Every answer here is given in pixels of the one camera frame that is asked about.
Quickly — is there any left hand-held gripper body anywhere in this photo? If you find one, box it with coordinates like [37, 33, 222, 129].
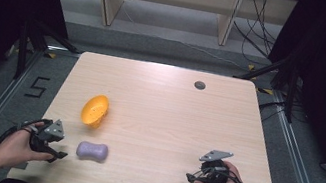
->
[27, 114, 68, 157]

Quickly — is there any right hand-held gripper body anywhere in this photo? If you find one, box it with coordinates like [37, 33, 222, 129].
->
[195, 146, 235, 183]

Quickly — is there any purple soap bar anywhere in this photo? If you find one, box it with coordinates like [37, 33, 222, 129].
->
[74, 139, 111, 165]

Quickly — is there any orange soap dish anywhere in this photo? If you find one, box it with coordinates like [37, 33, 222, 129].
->
[78, 91, 112, 131]

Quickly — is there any person's left hand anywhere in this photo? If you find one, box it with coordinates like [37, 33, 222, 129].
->
[0, 114, 60, 177]

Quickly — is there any grey tape piece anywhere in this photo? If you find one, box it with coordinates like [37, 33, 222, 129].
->
[13, 160, 28, 171]

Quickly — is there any black metal stand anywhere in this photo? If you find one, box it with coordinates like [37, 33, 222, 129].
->
[11, 16, 86, 91]
[227, 45, 305, 125]

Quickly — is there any grey table grommet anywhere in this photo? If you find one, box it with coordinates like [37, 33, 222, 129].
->
[193, 80, 207, 92]

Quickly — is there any yellow floor tape piece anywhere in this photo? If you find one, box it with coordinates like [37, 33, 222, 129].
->
[256, 86, 275, 97]

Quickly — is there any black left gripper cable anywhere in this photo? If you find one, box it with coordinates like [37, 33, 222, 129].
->
[0, 110, 54, 161]

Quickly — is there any bundle of black cables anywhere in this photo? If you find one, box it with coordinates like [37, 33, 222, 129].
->
[227, 0, 286, 67]

